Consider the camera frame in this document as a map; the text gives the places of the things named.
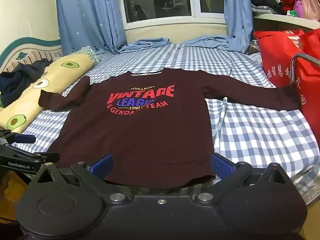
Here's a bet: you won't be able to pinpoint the bent metal tube frame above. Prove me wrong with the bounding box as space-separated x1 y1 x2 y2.
289 52 320 87

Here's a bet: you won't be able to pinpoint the blue checked bed sheet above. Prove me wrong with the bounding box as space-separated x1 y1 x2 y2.
17 42 320 205

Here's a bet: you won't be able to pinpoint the blue star print curtain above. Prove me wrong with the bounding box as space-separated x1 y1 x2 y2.
55 0 173 55
185 0 254 53

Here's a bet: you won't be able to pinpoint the white framed window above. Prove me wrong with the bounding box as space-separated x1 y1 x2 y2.
116 0 227 31

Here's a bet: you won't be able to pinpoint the dark navy clothes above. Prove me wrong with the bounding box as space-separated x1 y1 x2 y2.
0 59 54 108

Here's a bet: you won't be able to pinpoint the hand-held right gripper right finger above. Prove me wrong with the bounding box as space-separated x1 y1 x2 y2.
194 152 293 203

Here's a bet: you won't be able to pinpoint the large red bag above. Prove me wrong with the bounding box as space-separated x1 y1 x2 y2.
291 28 320 131

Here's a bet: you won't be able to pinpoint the maroon printed sweatshirt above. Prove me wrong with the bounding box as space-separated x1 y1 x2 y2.
39 70 303 189

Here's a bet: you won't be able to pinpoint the pink handbag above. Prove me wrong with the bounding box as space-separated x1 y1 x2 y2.
299 0 320 22

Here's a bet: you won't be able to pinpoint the white shelf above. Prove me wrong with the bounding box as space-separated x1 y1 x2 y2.
251 7 320 30

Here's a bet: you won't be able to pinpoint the striped teal-edged headboard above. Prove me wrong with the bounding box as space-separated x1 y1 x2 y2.
0 38 63 74

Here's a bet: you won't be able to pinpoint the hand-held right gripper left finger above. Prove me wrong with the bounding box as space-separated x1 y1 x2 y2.
31 153 128 203

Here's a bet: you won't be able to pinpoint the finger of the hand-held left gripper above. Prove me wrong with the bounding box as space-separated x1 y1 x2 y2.
0 129 36 146
32 152 60 164

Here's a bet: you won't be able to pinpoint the red bag with white print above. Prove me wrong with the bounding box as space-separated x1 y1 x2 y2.
253 29 306 88

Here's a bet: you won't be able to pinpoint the pile of dark clothes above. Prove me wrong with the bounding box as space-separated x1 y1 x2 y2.
251 0 286 15

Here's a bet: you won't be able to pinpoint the purple bag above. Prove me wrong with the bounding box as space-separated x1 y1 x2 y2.
292 0 303 17

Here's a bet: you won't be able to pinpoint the yellow avocado print pillow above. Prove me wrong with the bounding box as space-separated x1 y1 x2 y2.
0 52 95 133

